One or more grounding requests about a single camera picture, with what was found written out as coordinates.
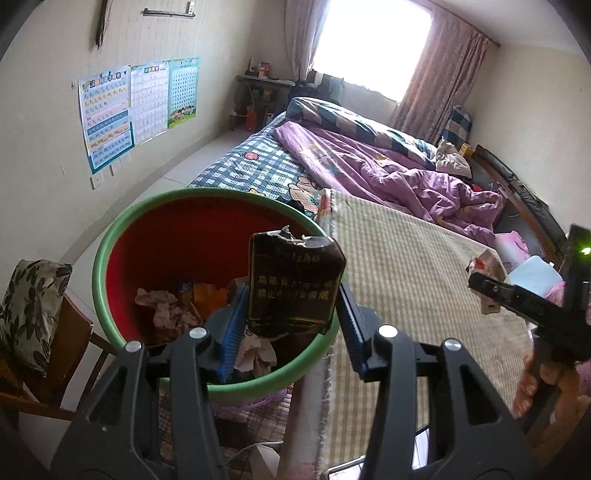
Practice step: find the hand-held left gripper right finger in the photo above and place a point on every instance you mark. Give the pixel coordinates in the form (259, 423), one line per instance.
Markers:
(351, 332)

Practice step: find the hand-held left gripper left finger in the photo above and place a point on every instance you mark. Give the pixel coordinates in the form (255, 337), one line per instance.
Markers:
(231, 344)

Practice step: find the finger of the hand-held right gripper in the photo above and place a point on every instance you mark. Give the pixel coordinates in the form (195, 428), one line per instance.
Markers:
(512, 295)

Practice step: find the white and red packet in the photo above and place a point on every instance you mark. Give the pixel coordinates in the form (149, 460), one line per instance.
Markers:
(485, 263)

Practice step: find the dark blue snack wrapper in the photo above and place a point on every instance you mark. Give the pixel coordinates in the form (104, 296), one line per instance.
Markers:
(185, 286)

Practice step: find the black cigarette pack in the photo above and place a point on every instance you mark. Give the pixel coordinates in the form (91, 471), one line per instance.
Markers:
(291, 281)

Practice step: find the red bin with green rim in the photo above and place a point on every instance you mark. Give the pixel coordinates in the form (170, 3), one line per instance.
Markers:
(152, 244)

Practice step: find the person's right hand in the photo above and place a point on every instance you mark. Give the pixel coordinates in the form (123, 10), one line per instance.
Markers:
(524, 387)

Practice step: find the crumpled white tissue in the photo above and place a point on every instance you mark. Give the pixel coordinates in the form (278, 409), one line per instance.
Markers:
(157, 300)
(256, 353)

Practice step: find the light blue box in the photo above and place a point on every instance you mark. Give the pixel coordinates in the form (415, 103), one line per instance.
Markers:
(535, 274)

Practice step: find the pink cloth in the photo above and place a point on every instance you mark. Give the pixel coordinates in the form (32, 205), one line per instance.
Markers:
(510, 249)

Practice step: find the beige checked woven mat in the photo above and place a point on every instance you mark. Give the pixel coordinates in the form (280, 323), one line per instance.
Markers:
(415, 286)

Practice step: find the checked stool cushion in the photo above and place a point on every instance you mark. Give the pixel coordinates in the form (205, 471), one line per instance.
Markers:
(258, 427)

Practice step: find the dark bed headboard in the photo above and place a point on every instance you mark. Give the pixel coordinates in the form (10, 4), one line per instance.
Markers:
(521, 194)

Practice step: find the white crumpled cloth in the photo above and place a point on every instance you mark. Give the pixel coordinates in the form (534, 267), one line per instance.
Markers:
(452, 159)

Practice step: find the purple duvet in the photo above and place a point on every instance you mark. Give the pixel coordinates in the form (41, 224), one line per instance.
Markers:
(388, 180)

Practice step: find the wooden chair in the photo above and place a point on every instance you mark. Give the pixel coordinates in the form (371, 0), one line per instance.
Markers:
(64, 360)

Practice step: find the blue checked pillow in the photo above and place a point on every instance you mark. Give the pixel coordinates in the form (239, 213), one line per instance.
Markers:
(458, 127)

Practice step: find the blue checked bed sheet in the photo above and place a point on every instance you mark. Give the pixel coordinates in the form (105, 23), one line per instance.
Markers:
(249, 166)

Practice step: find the floral cushion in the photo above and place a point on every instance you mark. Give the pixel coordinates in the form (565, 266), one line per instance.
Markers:
(32, 309)

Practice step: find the blue patterned duvet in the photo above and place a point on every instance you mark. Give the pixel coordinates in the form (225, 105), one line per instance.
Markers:
(360, 124)

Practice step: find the red container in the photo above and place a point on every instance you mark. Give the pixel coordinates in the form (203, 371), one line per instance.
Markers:
(251, 121)

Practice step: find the pink curtain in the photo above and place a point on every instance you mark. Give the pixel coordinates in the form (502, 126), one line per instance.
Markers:
(443, 74)
(304, 37)

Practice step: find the dark side table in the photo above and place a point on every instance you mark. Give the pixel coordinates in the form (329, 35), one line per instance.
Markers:
(258, 92)

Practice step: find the small items on side table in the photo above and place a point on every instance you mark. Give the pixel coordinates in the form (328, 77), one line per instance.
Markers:
(259, 68)

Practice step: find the white wall sockets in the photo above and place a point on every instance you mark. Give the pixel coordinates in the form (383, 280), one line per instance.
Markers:
(101, 177)

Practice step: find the white chart wall poster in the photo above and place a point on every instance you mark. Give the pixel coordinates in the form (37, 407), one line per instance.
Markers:
(148, 101)

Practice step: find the teal chart wall poster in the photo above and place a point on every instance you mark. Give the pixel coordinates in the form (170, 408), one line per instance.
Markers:
(183, 92)

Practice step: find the blue striped wall poster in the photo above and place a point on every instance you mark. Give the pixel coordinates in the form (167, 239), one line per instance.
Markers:
(106, 117)

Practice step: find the metal wall rail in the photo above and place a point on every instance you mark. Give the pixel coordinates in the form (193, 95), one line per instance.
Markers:
(168, 10)

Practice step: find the dark hanging wall strip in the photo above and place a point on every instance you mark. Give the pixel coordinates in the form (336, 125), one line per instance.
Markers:
(102, 23)

